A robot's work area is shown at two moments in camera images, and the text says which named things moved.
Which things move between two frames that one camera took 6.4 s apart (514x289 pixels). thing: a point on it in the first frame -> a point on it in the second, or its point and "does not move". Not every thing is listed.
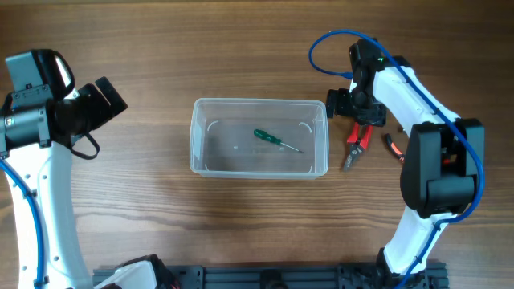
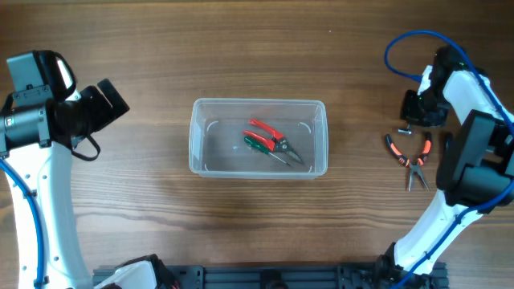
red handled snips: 360,139 -> 275,142
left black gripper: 99,103 does not move
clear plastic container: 259,138 does not move
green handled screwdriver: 261,134 -> 263,148
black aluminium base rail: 432,274 does not move
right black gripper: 376,116 -> 409,114
